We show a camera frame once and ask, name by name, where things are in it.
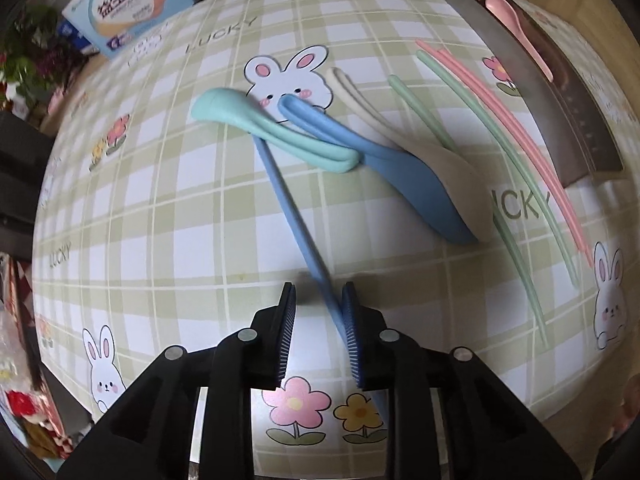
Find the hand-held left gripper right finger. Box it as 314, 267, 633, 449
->
341, 282, 583, 480

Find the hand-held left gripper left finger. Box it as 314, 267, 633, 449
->
57, 282, 298, 480

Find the blue chopstick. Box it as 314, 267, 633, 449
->
254, 135, 391, 426

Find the blue spoon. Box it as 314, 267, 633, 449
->
278, 96, 478, 246

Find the green chopstick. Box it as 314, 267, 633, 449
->
416, 51, 581, 288
387, 75, 550, 350

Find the beige spoon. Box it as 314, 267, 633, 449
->
330, 67, 496, 243

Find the teal spoon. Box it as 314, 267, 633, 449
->
192, 87, 361, 173

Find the pink chopstick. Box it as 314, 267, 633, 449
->
416, 40, 593, 267
435, 47, 591, 256

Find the stainless steel utensil tray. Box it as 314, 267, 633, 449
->
445, 0, 626, 188

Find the pink spoon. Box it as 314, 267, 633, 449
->
485, 0, 555, 82

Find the person's right hand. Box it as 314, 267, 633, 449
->
612, 375, 640, 441

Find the checked rabbit table mat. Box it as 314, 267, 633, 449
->
32, 0, 640, 453

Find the red gift bag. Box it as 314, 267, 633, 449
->
0, 255, 91, 461

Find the white and blue supplement box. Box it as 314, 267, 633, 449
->
61, 0, 198, 58

